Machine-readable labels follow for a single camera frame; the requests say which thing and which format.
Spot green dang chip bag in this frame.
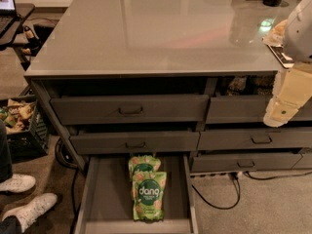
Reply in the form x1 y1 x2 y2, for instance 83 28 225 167
132 172 167 221
128 155 161 181

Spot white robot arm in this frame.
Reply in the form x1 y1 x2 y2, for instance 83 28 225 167
263 0 312 128

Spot snacks in top right drawer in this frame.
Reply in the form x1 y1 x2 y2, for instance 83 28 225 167
225 76 274 96

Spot top right grey drawer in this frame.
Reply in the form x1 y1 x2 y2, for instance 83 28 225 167
206 95 312 125

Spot grey drawer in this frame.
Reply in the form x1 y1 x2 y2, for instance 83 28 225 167
206 95 312 125
51 95 208 125
191 153 312 173
198 128 312 150
70 131 199 154

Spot middle right grey drawer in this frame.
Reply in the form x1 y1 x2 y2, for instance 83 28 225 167
198 128 312 150

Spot bottom right grey drawer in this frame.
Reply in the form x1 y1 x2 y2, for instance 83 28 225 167
191 153 312 173

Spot top left grey drawer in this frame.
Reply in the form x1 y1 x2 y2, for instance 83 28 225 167
51 95 208 125

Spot middle left grey drawer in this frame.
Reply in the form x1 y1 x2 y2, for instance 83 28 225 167
70 131 199 154

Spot open bottom left drawer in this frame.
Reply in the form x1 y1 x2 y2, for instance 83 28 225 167
74 155 199 234

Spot black white fiducial marker board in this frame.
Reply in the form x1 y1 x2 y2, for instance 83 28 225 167
268 46 293 69

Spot black plastic crate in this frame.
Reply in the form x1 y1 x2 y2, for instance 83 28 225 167
0 96 50 160

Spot snack bags in crate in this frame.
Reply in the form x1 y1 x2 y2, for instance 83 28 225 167
0 98 35 134

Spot upper white sneaker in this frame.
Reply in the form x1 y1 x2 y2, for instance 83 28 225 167
0 174 36 193

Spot white sneaker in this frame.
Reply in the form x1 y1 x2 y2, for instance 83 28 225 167
0 174 36 193
1 193 58 234

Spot lower white sneaker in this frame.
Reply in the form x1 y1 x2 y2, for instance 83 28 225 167
1 193 58 234

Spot laptop computer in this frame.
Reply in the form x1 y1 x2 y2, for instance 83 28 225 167
0 0 17 37

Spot dark trouser leg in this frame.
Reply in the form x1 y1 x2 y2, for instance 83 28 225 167
0 120 13 182

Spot grey cabinet frame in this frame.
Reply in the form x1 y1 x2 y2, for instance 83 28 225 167
26 70 312 171

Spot black power cable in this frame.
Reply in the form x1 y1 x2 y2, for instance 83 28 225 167
191 170 312 211

